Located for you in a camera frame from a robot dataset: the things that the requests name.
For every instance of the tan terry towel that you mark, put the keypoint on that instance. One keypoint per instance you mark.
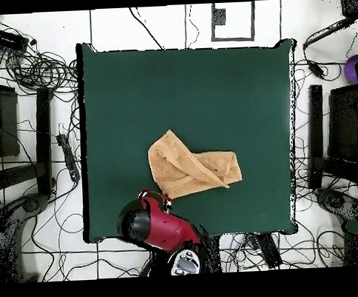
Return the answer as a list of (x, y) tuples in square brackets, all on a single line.
[(180, 169)]

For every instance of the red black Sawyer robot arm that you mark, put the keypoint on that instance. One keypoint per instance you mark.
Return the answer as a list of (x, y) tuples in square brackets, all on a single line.
[(167, 229)]

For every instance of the dark flat box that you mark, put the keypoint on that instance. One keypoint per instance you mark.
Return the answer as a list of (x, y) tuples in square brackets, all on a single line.
[(6, 123)]

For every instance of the black power strip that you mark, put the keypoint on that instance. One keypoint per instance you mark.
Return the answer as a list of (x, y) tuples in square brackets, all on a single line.
[(269, 251), (69, 157)]

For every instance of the dark green tablecloth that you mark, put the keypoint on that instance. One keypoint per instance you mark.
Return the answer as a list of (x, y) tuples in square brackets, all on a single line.
[(120, 83)]

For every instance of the dark grey stand base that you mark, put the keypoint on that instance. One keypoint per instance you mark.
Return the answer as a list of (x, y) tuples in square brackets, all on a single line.
[(30, 204), (335, 202)]

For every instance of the black speckled box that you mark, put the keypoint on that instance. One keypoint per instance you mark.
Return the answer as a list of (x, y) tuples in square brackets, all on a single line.
[(343, 123)]

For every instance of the black power adapter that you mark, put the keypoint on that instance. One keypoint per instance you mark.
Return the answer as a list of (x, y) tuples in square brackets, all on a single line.
[(316, 69)]

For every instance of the purple ball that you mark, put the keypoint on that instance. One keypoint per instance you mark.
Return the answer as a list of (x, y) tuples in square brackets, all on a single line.
[(351, 69)]

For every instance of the black rod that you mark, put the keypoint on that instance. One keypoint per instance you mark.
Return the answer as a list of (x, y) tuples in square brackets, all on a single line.
[(328, 31)]

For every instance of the black corner object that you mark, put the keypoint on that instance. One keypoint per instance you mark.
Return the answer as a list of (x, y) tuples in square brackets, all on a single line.
[(352, 7)]

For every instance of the black frame bar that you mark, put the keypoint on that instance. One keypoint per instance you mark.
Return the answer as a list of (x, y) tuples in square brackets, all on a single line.
[(315, 127), (44, 139)]

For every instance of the black network switch box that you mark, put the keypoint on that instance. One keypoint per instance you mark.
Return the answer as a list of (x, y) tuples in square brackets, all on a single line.
[(8, 39)]

